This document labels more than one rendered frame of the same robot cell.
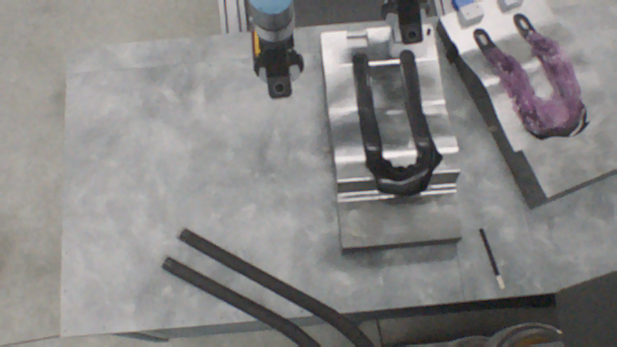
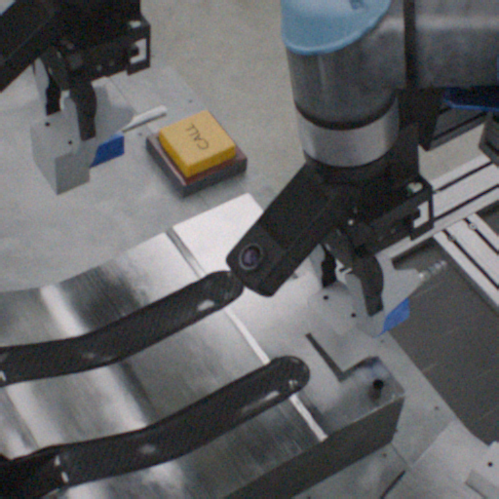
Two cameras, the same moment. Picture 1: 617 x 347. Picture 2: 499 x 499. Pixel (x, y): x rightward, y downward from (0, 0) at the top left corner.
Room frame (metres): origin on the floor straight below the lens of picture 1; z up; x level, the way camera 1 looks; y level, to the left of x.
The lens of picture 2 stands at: (0.29, -0.72, 1.87)
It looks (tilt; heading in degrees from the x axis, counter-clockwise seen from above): 53 degrees down; 55
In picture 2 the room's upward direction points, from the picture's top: 6 degrees clockwise
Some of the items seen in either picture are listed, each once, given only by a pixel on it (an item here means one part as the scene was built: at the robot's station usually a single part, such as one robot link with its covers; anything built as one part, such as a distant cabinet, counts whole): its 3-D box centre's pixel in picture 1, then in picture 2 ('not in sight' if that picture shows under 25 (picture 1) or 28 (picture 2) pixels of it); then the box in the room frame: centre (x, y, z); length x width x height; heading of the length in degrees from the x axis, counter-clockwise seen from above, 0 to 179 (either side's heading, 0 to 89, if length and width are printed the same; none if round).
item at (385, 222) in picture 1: (388, 131); (84, 419); (0.50, -0.19, 0.87); 0.50 x 0.26 x 0.14; 2
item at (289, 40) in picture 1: (275, 38); (86, 15); (0.63, 0.05, 1.09); 0.09 x 0.08 x 0.12; 2
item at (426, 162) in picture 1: (395, 117); (103, 391); (0.52, -0.20, 0.92); 0.35 x 0.16 x 0.09; 2
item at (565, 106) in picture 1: (539, 78); not in sight; (0.61, -0.53, 0.90); 0.26 x 0.18 x 0.08; 20
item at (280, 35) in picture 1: (272, 20); not in sight; (0.62, 0.05, 1.17); 0.08 x 0.08 x 0.05
